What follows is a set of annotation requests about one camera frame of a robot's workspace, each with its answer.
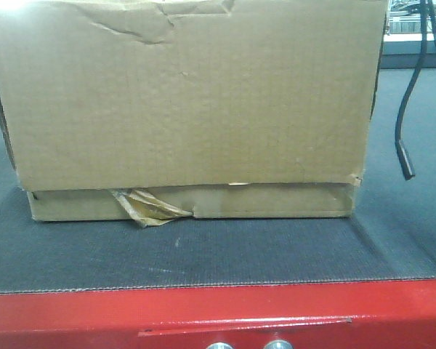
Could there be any right silver bolt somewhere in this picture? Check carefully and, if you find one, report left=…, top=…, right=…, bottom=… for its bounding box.
left=264, top=340, right=293, bottom=349

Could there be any red conveyor frame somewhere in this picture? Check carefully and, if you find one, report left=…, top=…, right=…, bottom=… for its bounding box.
left=0, top=279, right=436, bottom=348

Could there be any brown cardboard carton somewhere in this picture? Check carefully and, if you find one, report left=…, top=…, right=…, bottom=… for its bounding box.
left=0, top=1, right=388, bottom=227

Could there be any left silver bolt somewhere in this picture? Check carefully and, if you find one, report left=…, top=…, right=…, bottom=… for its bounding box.
left=206, top=342, right=233, bottom=349

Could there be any silver bolt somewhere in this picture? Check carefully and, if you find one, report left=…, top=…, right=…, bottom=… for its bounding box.
left=264, top=340, right=293, bottom=349
left=206, top=342, right=233, bottom=349

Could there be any dark conveyor belt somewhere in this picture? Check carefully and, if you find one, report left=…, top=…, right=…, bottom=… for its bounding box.
left=0, top=69, right=436, bottom=294

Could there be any black hanging cable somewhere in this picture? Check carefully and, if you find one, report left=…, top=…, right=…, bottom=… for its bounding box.
left=394, top=0, right=436, bottom=181

